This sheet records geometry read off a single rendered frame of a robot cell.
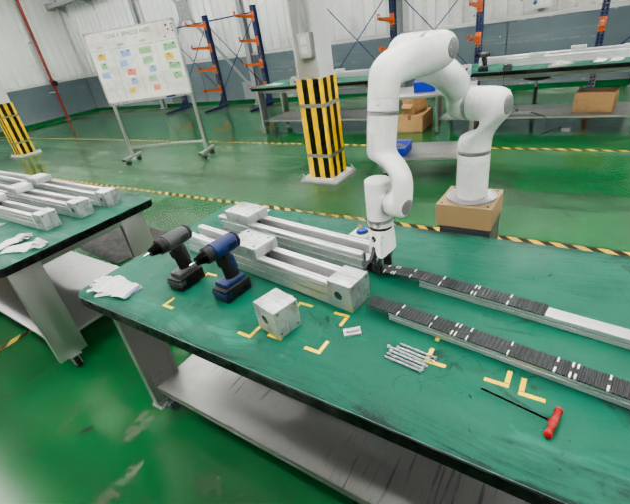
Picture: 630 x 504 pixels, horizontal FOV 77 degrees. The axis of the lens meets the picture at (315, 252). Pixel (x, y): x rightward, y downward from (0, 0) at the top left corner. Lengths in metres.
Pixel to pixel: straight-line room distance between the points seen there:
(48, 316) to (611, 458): 2.47
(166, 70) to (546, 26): 6.26
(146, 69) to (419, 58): 5.92
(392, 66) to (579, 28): 7.52
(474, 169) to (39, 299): 2.23
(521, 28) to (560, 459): 8.13
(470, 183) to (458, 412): 0.95
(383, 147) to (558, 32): 7.56
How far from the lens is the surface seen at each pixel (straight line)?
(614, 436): 1.04
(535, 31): 8.69
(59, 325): 2.68
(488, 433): 0.97
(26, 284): 2.55
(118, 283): 1.75
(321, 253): 1.49
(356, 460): 1.59
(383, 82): 1.19
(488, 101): 1.56
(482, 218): 1.66
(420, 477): 1.56
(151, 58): 6.83
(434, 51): 1.25
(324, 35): 4.53
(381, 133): 1.20
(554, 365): 1.09
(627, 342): 1.23
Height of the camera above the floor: 1.56
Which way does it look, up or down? 29 degrees down
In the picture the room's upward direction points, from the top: 9 degrees counter-clockwise
